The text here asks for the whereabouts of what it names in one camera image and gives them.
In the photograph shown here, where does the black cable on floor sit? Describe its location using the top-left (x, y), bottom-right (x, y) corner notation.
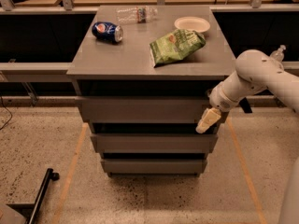
top-left (0, 96), bottom-right (13, 131)

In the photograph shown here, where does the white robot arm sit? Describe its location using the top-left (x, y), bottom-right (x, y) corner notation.
top-left (196, 47), bottom-right (299, 224)

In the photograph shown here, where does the grey bottom drawer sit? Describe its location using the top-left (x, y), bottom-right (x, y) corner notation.
top-left (101, 159), bottom-right (207, 175)

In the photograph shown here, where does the blue pepsi can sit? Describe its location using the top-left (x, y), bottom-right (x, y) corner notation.
top-left (92, 21), bottom-right (123, 43)

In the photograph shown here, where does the clear plastic water bottle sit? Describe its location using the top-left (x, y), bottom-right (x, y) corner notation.
top-left (116, 6), bottom-right (158, 24)

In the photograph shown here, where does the grey middle drawer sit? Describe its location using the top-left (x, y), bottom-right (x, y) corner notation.
top-left (91, 133), bottom-right (218, 154)

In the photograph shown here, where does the black chair leg with caster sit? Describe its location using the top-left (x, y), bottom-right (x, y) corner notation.
top-left (7, 168), bottom-right (60, 224)

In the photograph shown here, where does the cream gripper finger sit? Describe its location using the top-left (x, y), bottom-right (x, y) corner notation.
top-left (195, 107), bottom-right (221, 133)

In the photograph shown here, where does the grey drawer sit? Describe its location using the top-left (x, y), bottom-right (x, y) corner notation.
top-left (76, 96), bottom-right (209, 123)
top-left (91, 133), bottom-right (218, 154)
top-left (101, 159), bottom-right (207, 175)

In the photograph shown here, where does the grey drawer cabinet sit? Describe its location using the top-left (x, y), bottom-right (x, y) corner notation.
top-left (66, 5), bottom-right (245, 178)

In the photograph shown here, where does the green chip bag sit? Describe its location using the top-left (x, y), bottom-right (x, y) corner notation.
top-left (149, 29), bottom-right (206, 66)

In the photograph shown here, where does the grey top drawer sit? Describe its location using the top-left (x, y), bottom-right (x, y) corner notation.
top-left (76, 96), bottom-right (209, 123)

